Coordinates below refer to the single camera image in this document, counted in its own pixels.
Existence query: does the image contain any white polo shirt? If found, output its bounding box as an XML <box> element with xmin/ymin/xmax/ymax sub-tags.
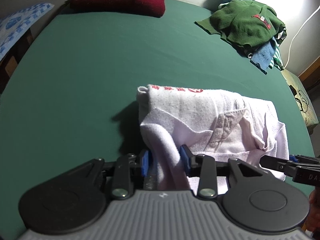
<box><xmin>137</xmin><ymin>85</ymin><xmax>289</xmax><ymax>191</ymax></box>

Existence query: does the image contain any person's right hand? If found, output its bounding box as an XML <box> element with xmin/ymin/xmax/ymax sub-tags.
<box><xmin>305</xmin><ymin>187</ymin><xmax>320</xmax><ymax>231</ymax></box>

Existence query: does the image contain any green white striped shirt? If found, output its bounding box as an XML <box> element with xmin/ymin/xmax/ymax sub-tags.
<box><xmin>269</xmin><ymin>28</ymin><xmax>287</xmax><ymax>71</ymax></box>

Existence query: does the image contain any blue knit garment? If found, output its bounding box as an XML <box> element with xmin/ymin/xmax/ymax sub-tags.
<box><xmin>218</xmin><ymin>0</ymin><xmax>276</xmax><ymax>74</ymax></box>

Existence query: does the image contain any dark green knit sweater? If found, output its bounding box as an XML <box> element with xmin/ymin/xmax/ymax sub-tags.
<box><xmin>195</xmin><ymin>0</ymin><xmax>286</xmax><ymax>51</ymax></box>

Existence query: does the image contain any blue white patterned cloth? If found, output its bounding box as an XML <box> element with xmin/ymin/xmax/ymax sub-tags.
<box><xmin>0</xmin><ymin>3</ymin><xmax>54</xmax><ymax>60</ymax></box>

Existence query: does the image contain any white power cord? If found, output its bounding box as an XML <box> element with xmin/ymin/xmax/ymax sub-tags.
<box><xmin>283</xmin><ymin>3</ymin><xmax>320</xmax><ymax>69</ymax></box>

